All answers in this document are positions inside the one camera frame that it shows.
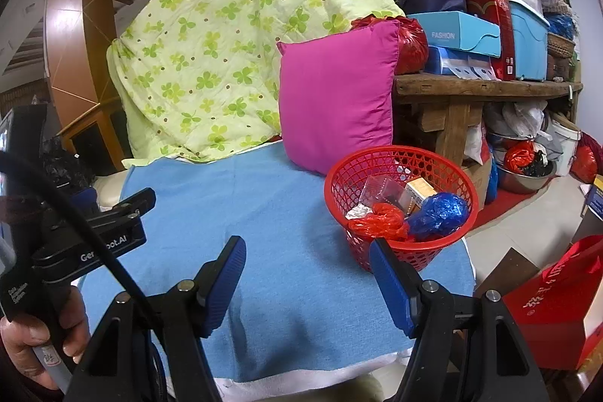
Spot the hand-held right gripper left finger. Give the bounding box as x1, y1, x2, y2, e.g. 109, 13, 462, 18
63, 235, 247, 402

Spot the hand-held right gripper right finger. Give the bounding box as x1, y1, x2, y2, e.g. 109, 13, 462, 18
369, 238, 552, 402

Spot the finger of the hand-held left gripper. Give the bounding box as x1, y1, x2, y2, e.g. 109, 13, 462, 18
72, 188, 99, 211
93, 188, 157, 225

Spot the blue plastic bag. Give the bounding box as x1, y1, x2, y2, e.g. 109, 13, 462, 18
406, 192, 469, 240

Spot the clear zip bag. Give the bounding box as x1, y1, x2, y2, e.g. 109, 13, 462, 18
360, 175, 401, 207

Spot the small orange white box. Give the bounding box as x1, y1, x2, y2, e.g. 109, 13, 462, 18
400, 178, 436, 214

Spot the red mesh basket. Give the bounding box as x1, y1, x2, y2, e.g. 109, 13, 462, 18
324, 145, 480, 273

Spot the person's left hand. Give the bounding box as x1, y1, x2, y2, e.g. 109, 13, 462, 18
0, 284, 90, 391

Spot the cream cushion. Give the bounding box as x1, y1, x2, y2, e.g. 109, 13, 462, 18
92, 171, 130, 214

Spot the black puffer jacket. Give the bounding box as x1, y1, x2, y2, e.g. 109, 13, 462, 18
42, 138, 99, 196

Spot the blue blanket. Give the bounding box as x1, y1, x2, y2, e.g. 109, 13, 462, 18
78, 143, 476, 384

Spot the wooden chair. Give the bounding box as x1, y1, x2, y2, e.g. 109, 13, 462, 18
59, 98, 130, 177

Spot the brown cardboard piece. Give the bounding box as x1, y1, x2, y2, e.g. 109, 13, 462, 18
473, 248, 540, 299

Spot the pale bed sheet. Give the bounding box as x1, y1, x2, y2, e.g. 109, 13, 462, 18
212, 350, 415, 393

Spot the steel basin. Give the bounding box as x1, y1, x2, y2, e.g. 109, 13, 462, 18
492, 157, 559, 194

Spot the red paper bag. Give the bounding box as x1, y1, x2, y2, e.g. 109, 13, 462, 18
502, 235, 603, 372

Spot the green floral quilt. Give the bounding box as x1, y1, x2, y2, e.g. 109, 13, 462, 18
106, 0, 406, 162

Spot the small red plastic bag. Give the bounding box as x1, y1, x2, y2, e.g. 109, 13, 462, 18
503, 141, 538, 172

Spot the black plastic bag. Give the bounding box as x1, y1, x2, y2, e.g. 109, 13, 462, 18
523, 150, 552, 177

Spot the wooden column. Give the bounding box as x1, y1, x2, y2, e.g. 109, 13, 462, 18
44, 0, 121, 106

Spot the magenta pillow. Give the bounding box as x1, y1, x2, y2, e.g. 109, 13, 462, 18
276, 20, 402, 177

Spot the white plastic bag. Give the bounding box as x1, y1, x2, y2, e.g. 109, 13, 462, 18
485, 101, 549, 139

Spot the wooden bench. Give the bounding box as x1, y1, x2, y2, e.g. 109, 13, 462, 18
392, 72, 584, 167

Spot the white bucket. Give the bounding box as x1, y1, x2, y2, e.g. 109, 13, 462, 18
549, 117, 582, 170

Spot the white and blue packet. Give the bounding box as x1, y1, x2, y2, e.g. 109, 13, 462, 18
426, 46, 502, 81

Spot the dark red plastic bag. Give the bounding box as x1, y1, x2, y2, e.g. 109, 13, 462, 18
570, 133, 603, 185

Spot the shiny red plastic bag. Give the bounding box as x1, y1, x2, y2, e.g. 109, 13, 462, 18
351, 16, 429, 75

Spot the light blue cardboard box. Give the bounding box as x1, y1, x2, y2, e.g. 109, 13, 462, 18
406, 11, 501, 59

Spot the light blue storage bin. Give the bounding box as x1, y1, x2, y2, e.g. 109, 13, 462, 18
509, 0, 551, 81

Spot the red cardboard carton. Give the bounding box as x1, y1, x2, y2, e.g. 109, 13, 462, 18
459, 0, 516, 80

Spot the wicker basket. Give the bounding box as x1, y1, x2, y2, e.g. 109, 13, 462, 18
546, 32, 578, 59

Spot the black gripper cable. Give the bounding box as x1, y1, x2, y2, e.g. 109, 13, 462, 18
0, 150, 168, 402

